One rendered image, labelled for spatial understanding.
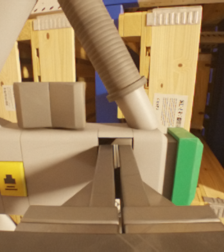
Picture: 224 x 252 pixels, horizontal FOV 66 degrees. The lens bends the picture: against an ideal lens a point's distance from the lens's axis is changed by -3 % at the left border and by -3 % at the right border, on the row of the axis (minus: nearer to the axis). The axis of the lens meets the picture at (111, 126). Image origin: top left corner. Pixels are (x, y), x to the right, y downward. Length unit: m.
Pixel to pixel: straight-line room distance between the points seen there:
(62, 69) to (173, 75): 0.53
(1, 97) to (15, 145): 1.05
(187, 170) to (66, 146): 0.12
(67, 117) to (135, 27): 0.74
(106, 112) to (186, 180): 0.79
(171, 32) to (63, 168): 0.76
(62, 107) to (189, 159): 0.13
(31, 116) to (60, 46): 0.81
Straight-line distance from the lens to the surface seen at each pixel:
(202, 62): 2.12
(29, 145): 0.17
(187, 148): 0.18
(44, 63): 1.01
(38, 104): 0.17
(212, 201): 1.08
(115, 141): 0.16
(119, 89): 0.16
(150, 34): 0.85
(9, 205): 0.21
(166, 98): 0.83
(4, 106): 1.22
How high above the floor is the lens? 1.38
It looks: 15 degrees down
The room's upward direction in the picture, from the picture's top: 95 degrees clockwise
